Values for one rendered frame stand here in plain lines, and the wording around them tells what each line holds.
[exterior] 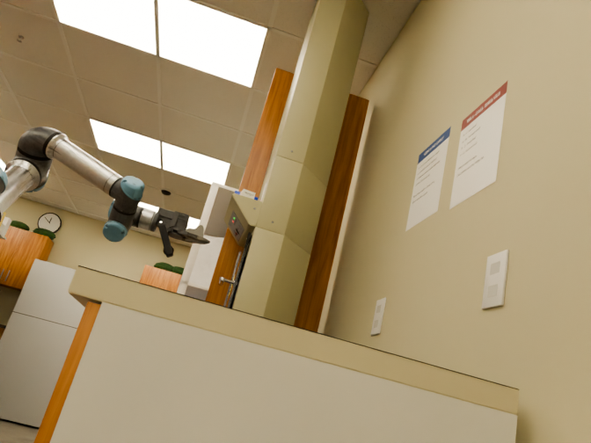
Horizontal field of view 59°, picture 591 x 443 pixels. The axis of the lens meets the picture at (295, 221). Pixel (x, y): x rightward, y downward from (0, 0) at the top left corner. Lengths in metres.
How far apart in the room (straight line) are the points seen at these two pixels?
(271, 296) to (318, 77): 0.92
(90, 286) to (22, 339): 6.13
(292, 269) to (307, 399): 1.21
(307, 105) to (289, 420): 1.55
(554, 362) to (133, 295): 0.65
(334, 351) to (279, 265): 1.12
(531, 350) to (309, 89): 1.49
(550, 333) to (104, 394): 0.69
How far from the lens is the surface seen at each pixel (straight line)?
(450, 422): 0.88
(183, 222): 1.92
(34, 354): 6.87
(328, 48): 2.32
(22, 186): 1.91
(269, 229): 1.91
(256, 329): 0.78
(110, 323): 0.78
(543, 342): 0.97
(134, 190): 1.75
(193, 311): 0.78
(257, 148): 2.43
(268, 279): 1.87
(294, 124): 2.10
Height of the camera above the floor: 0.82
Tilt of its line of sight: 20 degrees up
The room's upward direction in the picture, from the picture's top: 14 degrees clockwise
